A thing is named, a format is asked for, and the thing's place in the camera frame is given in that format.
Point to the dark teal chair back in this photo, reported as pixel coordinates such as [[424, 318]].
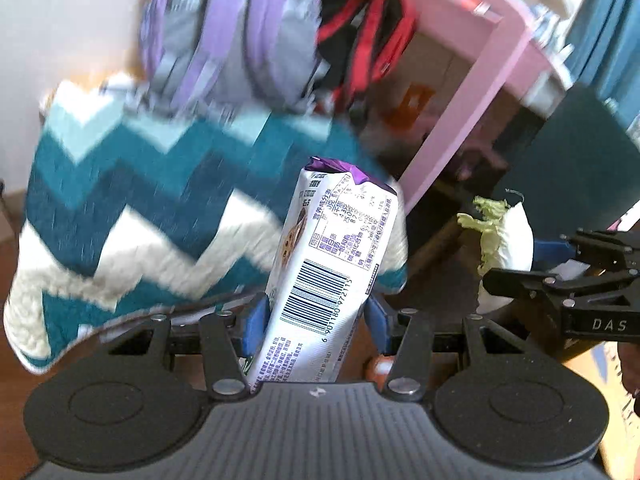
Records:
[[575, 160]]

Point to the red and black backpack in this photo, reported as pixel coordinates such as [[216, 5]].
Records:
[[370, 35]]

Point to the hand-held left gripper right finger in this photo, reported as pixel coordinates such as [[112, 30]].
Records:
[[376, 322]]

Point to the teal zigzag quilted blanket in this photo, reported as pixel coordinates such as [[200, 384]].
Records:
[[150, 200]]

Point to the white and purple snack packet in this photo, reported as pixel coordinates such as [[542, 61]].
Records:
[[325, 260]]

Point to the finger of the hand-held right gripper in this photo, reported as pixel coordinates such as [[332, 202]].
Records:
[[515, 282], [552, 250]]

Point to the pink desk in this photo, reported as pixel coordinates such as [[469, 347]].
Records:
[[480, 75]]

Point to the napa cabbage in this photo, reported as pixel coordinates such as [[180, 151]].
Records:
[[505, 235]]

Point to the blue curtain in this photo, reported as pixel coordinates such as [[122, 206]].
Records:
[[610, 25]]

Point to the purple and grey backpack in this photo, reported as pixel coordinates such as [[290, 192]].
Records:
[[215, 35]]

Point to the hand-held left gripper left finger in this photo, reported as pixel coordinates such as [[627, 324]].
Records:
[[255, 325]]

